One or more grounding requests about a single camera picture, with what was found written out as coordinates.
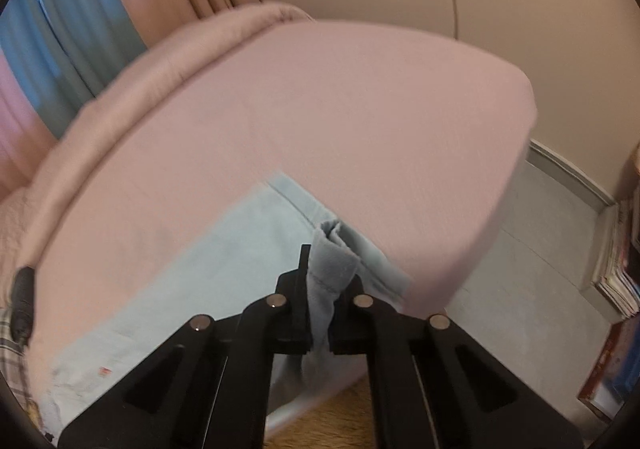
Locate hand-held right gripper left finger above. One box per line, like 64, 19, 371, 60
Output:
57, 244, 312, 449

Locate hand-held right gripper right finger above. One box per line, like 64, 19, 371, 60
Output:
331, 274, 584, 449

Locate light blue pants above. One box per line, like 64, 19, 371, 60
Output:
37, 172, 416, 436

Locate bed with pink sheet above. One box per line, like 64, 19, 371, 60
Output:
20, 19, 539, 430

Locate grey baseboard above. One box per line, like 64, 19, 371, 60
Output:
527, 139, 616, 208

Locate pink folded blanket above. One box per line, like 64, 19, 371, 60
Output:
0, 2, 313, 280

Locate dark cloth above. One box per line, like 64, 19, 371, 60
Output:
11, 266, 37, 345

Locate plaid cloth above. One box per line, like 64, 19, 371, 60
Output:
0, 306, 47, 430

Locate blue sheer curtain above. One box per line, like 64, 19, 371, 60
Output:
0, 0, 148, 140

